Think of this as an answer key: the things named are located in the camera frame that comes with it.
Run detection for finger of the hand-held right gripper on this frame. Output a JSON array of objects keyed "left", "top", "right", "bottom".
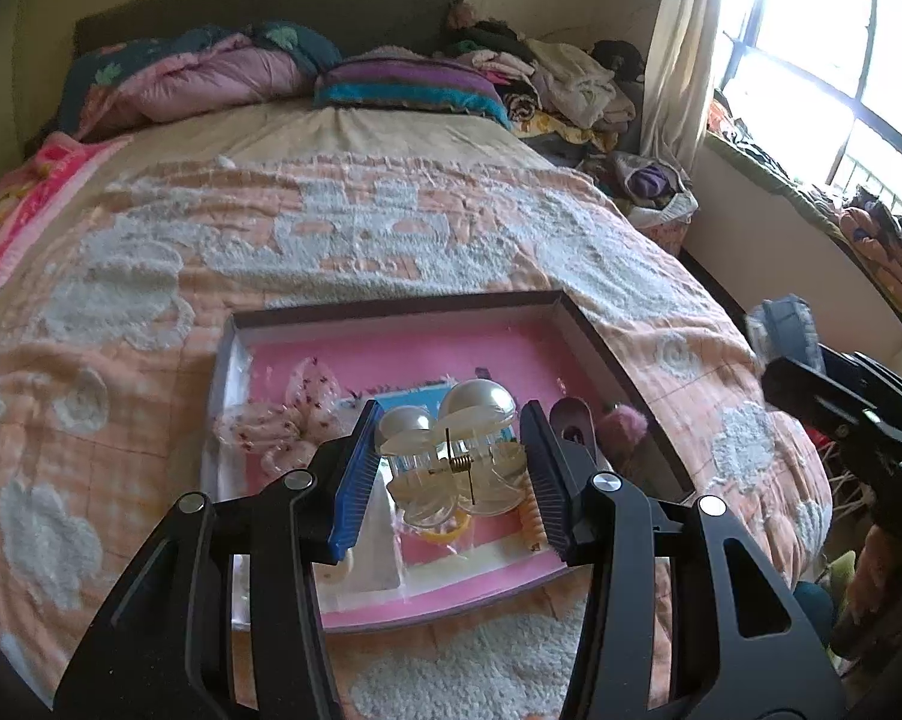
[{"left": 762, "top": 356, "right": 896, "bottom": 460}]

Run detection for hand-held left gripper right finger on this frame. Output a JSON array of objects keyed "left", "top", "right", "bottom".
[{"left": 521, "top": 401, "right": 846, "bottom": 720}]

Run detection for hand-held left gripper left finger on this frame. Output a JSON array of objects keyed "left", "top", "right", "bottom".
[{"left": 52, "top": 399, "right": 383, "bottom": 720}]

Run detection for clear plastic packet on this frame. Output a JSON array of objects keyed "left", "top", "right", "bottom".
[{"left": 323, "top": 457, "right": 572, "bottom": 606}]

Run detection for pink fluffy hair clip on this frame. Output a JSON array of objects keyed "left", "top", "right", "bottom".
[{"left": 597, "top": 405, "right": 652, "bottom": 475}]

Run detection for pearl hair claw clip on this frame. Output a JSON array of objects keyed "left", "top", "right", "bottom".
[{"left": 376, "top": 379, "right": 532, "bottom": 531}]

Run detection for pink lined shallow box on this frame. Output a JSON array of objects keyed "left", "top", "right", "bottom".
[{"left": 200, "top": 289, "right": 696, "bottom": 635}]

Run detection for person's right forearm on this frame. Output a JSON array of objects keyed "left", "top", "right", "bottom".
[{"left": 829, "top": 521, "right": 902, "bottom": 661}]

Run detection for purple hair clip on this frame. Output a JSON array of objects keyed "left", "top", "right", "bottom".
[{"left": 550, "top": 397, "right": 600, "bottom": 460}]

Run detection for floral bow scrunchie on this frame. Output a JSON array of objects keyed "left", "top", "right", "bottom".
[{"left": 212, "top": 358, "right": 348, "bottom": 475}]

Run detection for clothes on windowsill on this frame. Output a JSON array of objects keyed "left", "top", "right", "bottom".
[{"left": 706, "top": 97, "right": 902, "bottom": 332}]

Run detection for floral fabric bag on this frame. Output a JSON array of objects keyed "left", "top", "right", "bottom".
[{"left": 608, "top": 150, "right": 701, "bottom": 231}]

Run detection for orange checked cloud blanket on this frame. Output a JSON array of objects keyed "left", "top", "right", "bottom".
[{"left": 0, "top": 101, "right": 834, "bottom": 720}]

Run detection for window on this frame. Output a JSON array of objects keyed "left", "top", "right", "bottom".
[{"left": 713, "top": 0, "right": 902, "bottom": 220}]

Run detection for cream curtain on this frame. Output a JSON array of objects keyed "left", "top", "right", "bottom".
[{"left": 638, "top": 0, "right": 731, "bottom": 182}]

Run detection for pile of clothes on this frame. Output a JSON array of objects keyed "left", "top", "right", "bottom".
[{"left": 443, "top": 0, "right": 647, "bottom": 160}]

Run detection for purple and teal pillow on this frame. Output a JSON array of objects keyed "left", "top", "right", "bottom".
[{"left": 314, "top": 52, "right": 513, "bottom": 130}]

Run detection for pink blanket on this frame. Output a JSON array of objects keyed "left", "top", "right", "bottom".
[{"left": 0, "top": 131, "right": 133, "bottom": 316}]

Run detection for pink and navy quilt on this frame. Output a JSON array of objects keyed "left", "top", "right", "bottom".
[{"left": 57, "top": 21, "right": 343, "bottom": 141}]

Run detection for dark headboard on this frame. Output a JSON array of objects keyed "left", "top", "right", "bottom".
[{"left": 72, "top": 0, "right": 467, "bottom": 61}]

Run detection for orange coil hair tie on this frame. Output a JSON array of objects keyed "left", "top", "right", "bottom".
[{"left": 517, "top": 499, "right": 551, "bottom": 554}]

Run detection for yellow hair tie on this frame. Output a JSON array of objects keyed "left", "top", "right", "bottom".
[{"left": 413, "top": 514, "right": 472, "bottom": 546}]

